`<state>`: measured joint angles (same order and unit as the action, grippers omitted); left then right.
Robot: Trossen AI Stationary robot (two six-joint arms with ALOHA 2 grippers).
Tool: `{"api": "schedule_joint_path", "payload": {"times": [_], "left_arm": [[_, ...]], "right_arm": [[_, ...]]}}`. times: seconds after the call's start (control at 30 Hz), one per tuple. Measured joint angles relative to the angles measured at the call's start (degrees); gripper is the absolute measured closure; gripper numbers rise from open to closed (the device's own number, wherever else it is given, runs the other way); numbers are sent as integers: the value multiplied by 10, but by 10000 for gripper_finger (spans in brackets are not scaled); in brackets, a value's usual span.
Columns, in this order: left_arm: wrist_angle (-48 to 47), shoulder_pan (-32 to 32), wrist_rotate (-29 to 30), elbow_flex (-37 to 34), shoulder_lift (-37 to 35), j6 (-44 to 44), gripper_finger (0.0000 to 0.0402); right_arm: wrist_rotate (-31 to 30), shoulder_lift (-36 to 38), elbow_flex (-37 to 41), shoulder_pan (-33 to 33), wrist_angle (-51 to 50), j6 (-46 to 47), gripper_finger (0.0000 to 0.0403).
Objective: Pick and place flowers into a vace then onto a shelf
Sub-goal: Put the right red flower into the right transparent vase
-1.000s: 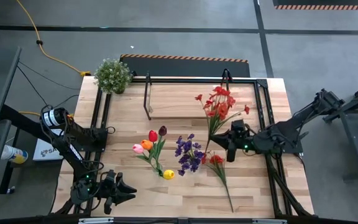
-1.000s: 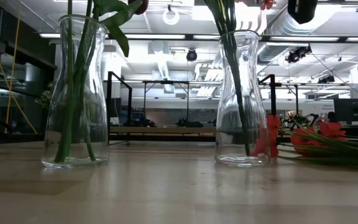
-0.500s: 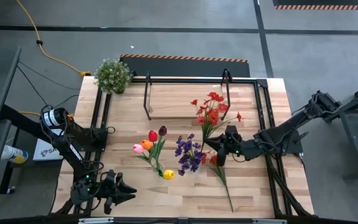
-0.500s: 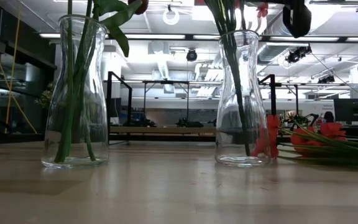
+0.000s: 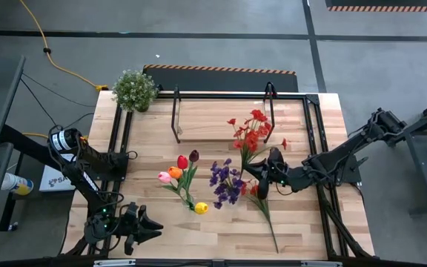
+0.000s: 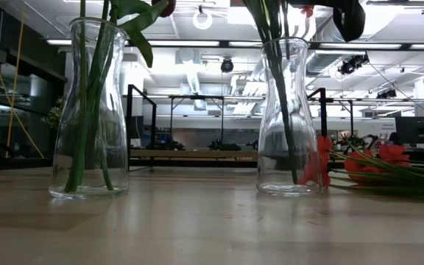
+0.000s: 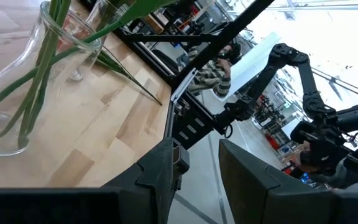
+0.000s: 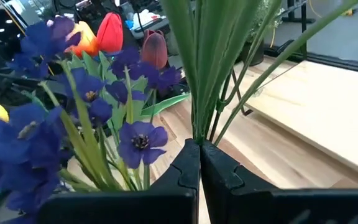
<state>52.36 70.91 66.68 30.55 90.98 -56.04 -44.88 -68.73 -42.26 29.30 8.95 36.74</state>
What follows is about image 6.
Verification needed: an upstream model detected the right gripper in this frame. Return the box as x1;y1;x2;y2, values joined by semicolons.
287;0;367;42

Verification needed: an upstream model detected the purple artificial flower bunch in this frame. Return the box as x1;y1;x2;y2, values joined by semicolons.
243;0;300;185

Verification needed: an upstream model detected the clear glass vase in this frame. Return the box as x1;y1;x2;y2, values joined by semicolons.
255;36;323;196
49;17;130;199

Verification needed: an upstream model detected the maroon artificial tulip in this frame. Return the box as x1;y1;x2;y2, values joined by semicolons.
110;0;177;69

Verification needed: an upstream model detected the orange artificial tulip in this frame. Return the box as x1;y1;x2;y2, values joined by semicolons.
68;0;110;192

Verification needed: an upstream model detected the potted plant with white flowers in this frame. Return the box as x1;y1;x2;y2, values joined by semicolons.
41;94;69;130

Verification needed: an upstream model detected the black computer monitor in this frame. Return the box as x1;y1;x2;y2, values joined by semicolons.
395;116;424;145

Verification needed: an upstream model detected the black background camera cluster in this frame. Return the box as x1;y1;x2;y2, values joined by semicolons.
338;53;370;76

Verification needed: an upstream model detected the black hanging background camera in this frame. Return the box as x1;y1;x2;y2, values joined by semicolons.
220;57;235;74

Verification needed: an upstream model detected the wooden shelf with black frame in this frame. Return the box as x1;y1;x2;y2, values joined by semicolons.
126;84;328;173

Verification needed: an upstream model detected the yellow hanging cable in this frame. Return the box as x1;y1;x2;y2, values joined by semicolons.
6;7;25;150
0;0;46;158

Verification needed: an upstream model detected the black aluminium table frame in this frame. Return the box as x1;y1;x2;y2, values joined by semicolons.
0;156;54;172

